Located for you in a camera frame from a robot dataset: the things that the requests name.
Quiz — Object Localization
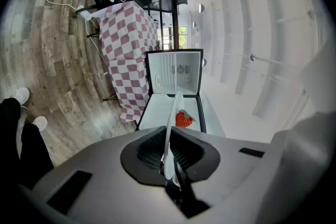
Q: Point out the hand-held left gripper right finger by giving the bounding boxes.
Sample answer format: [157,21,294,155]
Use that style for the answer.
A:
[170,126,284,224]

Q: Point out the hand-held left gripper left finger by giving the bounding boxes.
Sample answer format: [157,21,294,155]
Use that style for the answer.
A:
[18,125,193,224]

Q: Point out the white plate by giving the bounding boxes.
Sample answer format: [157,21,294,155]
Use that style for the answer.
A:
[162,90,184,182]

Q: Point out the red strawberry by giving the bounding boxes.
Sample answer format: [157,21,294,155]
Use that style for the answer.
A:
[175,109,196,129]

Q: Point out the person's black trousers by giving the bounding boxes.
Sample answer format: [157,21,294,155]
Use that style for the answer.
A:
[0,97,55,190]

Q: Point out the white shoe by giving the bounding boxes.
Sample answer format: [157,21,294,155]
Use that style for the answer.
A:
[12,87,30,106]
[31,115,49,132]

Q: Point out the pink white checkered tablecloth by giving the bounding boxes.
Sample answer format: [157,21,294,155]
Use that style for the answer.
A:
[91,0,159,124]

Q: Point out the dark metal railing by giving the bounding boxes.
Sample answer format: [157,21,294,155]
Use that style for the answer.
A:
[143,0,181,51]

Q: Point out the white power strip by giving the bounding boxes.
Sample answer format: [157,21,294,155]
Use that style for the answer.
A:
[77,5,93,22]

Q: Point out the white cable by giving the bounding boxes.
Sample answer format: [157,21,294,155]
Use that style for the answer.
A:
[14,0,110,67]

